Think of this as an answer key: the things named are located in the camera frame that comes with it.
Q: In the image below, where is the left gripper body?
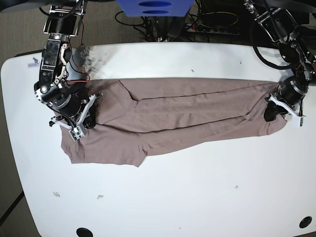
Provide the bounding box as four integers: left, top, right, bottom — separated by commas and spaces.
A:
266, 82, 308, 117

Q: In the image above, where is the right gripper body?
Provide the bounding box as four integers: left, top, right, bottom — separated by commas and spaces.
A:
49, 93, 103, 130

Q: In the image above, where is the mauve T-shirt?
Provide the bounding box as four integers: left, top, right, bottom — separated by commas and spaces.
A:
61, 78, 287, 167

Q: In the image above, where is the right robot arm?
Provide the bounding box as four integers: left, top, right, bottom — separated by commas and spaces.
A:
34, 0, 96, 129

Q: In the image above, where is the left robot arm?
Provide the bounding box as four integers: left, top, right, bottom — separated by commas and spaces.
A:
243, 0, 316, 127

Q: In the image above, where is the small white sticker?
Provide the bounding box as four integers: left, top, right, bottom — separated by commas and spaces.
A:
28, 57, 41, 68

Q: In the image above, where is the black table grommet left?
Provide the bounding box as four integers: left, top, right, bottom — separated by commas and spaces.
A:
76, 228, 93, 237

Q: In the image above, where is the black table grommet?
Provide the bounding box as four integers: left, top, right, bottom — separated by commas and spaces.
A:
76, 228, 93, 237
299, 216, 312, 229

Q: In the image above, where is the black table grommet right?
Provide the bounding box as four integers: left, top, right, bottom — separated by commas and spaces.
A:
299, 216, 312, 229

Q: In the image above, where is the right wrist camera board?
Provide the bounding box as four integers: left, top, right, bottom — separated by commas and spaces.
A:
69, 125, 87, 142

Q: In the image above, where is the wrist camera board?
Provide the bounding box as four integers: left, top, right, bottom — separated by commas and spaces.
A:
69, 125, 87, 142
292, 116, 304, 127

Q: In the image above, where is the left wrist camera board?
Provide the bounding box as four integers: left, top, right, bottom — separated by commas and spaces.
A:
292, 116, 304, 127

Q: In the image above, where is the blue plastic mount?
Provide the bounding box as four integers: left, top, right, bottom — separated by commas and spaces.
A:
117, 0, 194, 17

